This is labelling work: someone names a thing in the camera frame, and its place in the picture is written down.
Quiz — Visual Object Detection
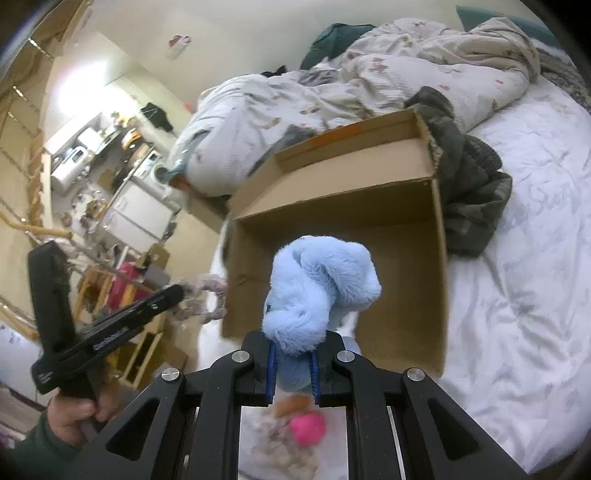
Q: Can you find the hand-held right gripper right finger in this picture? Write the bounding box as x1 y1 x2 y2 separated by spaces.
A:
310 331 533 480

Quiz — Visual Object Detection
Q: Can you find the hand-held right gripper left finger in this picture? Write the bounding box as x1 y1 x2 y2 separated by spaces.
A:
60 330 280 480

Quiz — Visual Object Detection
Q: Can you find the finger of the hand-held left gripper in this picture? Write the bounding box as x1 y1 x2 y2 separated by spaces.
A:
128 283 186 326

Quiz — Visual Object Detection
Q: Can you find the pale pink fluffy plush toy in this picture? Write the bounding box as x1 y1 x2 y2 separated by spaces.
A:
178 273 230 324

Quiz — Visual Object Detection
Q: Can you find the light blue plush toy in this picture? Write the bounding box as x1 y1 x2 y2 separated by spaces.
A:
260 235 383 398

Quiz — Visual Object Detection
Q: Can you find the brown cardboard box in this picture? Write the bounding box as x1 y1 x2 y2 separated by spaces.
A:
220 107 450 377

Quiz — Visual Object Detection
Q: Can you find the person's left forearm green sleeve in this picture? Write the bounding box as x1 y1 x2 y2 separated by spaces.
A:
0 410 81 480

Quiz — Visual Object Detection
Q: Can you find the person's left hand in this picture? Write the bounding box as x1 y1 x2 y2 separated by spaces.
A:
46 369 124 448

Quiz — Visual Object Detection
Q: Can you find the orange plush toy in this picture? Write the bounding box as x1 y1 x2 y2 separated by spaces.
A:
275 394 311 419

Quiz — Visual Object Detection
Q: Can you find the magenta bag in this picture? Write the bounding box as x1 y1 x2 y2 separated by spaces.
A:
108 262 145 311

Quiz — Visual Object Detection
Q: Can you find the bright pink plush ball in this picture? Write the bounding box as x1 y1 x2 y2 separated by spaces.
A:
289 412 327 446

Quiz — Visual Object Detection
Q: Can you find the wooden shelf rack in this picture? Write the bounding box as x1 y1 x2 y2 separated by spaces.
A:
73 244 187 389

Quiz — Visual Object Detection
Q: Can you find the beige fluffy plush toy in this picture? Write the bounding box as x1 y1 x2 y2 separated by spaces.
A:
249 410 320 480

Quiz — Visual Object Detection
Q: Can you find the white low cabinet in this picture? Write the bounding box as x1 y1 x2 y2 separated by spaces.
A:
103 179 172 241

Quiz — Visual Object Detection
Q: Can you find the white washing machine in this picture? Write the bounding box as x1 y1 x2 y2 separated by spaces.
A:
133 154 182 205

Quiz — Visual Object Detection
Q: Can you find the wooden stair railing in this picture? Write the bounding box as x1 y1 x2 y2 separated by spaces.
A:
0 28 77 342

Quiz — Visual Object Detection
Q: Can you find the black hanging garment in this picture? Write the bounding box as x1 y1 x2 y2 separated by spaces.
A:
140 102 175 133

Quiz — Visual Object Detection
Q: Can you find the white bed sheet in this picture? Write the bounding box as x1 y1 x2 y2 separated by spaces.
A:
198 37 591 480

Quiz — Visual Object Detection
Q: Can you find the dark green quilted jacket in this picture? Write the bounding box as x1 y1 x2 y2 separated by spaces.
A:
403 86 513 258

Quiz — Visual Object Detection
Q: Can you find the floral white duvet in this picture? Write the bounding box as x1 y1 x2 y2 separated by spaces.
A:
165 17 542 200

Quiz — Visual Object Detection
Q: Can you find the dark teal pillow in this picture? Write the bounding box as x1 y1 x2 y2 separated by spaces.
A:
300 23 378 71

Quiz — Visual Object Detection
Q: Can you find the grey knitted blanket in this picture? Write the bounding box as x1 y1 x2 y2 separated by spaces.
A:
534 45 591 114

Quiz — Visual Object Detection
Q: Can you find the teal blue pillow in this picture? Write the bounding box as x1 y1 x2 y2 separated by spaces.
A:
455 4 556 48

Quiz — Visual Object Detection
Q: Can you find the pink wall sticker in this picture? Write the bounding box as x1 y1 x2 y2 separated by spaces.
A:
167 34 191 60

